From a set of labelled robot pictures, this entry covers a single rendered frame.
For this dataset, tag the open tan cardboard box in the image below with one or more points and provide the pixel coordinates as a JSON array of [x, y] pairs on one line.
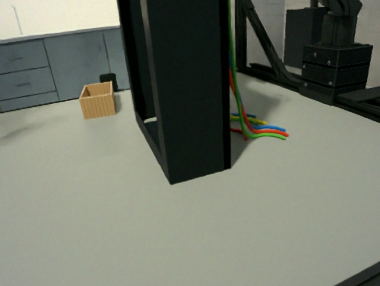
[[96, 100]]

